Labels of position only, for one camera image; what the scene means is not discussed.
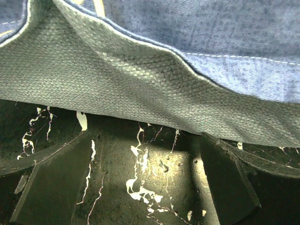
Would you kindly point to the blue pillowcase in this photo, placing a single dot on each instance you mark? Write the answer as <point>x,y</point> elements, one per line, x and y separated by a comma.
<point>230,68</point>

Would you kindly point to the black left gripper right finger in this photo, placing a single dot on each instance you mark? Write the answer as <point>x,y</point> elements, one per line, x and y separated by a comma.
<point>247,189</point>

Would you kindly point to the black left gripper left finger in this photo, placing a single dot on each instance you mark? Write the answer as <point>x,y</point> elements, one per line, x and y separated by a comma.
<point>44,187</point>

